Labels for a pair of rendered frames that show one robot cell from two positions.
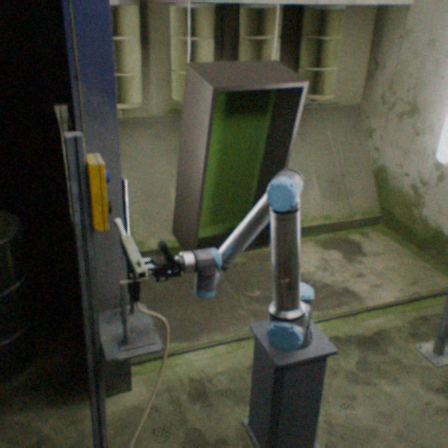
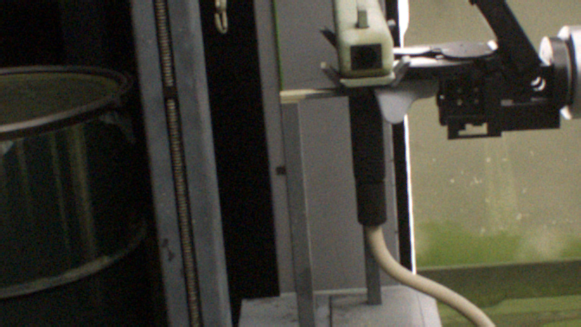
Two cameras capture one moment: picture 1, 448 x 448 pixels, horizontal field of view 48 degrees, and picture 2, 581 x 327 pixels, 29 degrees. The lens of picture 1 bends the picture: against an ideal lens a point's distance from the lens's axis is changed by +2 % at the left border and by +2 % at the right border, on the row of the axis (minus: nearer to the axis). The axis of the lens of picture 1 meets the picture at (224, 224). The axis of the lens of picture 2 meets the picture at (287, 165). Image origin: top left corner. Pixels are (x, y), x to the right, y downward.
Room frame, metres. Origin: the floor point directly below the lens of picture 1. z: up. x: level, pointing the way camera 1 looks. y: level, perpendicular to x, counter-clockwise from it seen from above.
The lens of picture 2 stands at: (0.69, -0.04, 1.31)
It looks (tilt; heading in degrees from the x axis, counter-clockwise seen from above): 16 degrees down; 25
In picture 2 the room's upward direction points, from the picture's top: 5 degrees counter-clockwise
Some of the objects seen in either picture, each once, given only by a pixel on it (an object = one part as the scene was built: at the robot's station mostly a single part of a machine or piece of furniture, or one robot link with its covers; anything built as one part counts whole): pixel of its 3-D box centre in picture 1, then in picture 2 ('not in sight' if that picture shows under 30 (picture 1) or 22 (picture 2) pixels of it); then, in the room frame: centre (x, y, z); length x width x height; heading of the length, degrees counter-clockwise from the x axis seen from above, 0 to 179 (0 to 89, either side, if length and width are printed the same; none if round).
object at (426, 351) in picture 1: (437, 353); not in sight; (2.59, -1.40, 0.01); 0.20 x 0.20 x 0.01; 23
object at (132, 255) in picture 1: (129, 261); (360, 85); (1.80, 0.39, 1.05); 0.49 x 0.05 x 0.23; 23
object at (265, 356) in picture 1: (286, 389); not in sight; (1.87, -0.34, 0.32); 0.31 x 0.31 x 0.64; 23
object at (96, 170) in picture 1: (96, 193); not in sight; (1.64, 0.46, 1.42); 0.12 x 0.06 x 0.26; 23
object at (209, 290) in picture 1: (206, 281); not in sight; (1.83, 0.07, 0.95); 0.12 x 0.09 x 0.12; 163
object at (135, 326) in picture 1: (130, 296); (348, 201); (1.69, 0.37, 0.95); 0.26 x 0.15 x 0.32; 23
